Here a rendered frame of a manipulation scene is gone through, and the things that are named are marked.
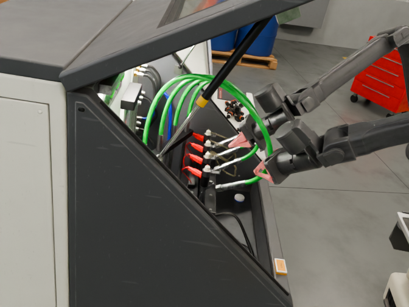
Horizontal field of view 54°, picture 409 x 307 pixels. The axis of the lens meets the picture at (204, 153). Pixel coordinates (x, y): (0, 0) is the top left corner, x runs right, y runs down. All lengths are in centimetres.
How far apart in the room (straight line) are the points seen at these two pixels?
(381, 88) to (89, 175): 476
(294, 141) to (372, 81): 455
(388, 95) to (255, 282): 448
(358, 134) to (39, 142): 66
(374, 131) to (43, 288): 88
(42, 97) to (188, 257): 49
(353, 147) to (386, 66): 445
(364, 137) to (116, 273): 66
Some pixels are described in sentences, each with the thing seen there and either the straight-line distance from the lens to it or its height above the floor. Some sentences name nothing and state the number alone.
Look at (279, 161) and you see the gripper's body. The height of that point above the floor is 129.
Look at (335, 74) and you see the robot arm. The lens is 122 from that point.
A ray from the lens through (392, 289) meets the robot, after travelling 162.
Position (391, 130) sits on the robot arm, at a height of 146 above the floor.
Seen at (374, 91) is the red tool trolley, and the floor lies 27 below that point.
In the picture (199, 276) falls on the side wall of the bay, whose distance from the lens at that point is 103.
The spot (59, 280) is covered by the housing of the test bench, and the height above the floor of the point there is 94.
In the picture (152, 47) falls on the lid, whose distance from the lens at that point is 71.
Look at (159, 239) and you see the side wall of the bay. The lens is 96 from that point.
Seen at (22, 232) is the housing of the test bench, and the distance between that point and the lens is 104.
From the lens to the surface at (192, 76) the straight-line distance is 106.
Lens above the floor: 177
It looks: 30 degrees down
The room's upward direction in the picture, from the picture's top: 11 degrees clockwise
